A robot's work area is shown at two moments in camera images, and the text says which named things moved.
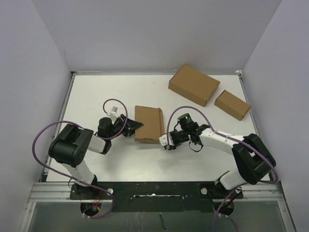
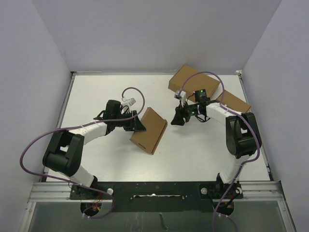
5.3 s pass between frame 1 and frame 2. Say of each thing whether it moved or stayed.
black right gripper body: moved
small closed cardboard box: stayed
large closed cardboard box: stayed
